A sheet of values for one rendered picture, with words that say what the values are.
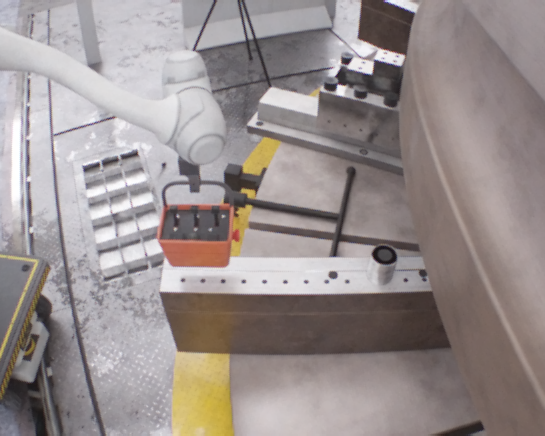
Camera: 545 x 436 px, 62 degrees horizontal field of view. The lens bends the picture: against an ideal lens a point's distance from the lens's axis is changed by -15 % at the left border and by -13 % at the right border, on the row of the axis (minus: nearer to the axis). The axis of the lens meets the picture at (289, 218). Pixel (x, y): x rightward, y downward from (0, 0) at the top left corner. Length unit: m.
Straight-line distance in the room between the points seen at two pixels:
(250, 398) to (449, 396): 0.69
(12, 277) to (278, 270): 1.19
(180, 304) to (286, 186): 0.96
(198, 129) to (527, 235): 0.70
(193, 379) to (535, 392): 1.48
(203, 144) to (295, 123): 1.60
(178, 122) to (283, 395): 1.05
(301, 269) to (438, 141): 0.55
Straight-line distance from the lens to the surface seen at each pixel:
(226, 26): 4.18
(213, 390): 2.09
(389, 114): 2.25
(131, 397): 2.13
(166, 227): 1.38
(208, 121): 0.98
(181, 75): 1.09
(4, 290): 2.20
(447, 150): 1.33
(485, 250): 1.11
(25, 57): 1.06
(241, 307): 1.54
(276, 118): 2.56
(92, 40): 4.09
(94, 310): 2.39
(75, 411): 2.18
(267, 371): 1.77
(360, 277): 1.54
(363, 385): 1.78
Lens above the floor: 1.91
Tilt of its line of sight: 47 degrees down
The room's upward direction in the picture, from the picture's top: 3 degrees clockwise
